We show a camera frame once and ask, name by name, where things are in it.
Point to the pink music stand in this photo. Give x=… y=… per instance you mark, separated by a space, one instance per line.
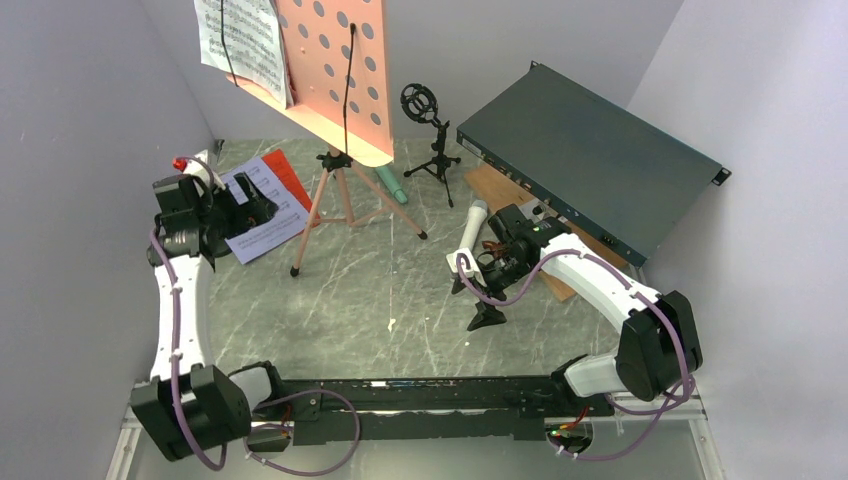
x=337 y=73

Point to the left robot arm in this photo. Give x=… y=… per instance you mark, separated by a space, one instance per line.
x=188 y=405

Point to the metal clamp bracket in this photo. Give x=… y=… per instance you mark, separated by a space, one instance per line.
x=534 y=210

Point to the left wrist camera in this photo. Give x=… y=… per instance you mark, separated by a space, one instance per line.
x=200 y=165

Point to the white handheld microphone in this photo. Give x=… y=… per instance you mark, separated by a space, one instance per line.
x=477 y=215

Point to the green condenser microphone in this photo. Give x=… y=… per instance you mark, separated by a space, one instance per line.
x=392 y=184

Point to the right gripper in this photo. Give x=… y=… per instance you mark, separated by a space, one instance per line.
x=486 y=315

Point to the dark rack audio unit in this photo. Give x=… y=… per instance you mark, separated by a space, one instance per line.
x=623 y=181

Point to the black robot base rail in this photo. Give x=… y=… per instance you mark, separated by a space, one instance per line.
x=523 y=408

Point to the white sheet music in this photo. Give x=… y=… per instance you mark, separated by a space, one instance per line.
x=244 y=39

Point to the wooden board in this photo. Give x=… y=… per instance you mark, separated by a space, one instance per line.
x=498 y=191

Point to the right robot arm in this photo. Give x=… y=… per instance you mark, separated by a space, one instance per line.
x=658 y=347

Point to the purple sheet paper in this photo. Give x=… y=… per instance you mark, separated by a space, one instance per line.
x=280 y=203

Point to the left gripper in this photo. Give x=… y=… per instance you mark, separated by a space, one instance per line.
x=258 y=207

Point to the copper pipe fitting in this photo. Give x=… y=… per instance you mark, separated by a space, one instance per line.
x=493 y=248

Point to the red sheet music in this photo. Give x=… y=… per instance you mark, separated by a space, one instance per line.
x=280 y=166

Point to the black tripod mic stand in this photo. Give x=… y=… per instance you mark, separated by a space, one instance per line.
x=420 y=105

